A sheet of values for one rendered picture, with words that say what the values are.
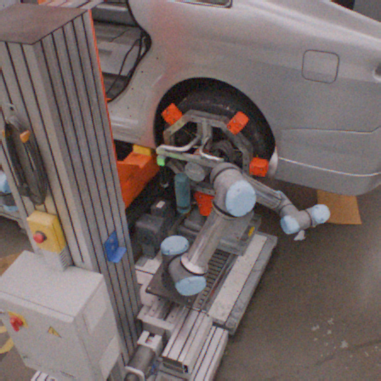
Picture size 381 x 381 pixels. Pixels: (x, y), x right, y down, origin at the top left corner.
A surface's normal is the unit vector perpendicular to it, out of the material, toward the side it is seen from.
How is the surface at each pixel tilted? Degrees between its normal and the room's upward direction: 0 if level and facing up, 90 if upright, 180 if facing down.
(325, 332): 0
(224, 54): 90
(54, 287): 0
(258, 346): 0
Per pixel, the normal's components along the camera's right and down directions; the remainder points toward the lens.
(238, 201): 0.42, 0.47
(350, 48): -0.44, 0.46
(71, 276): -0.04, -0.76
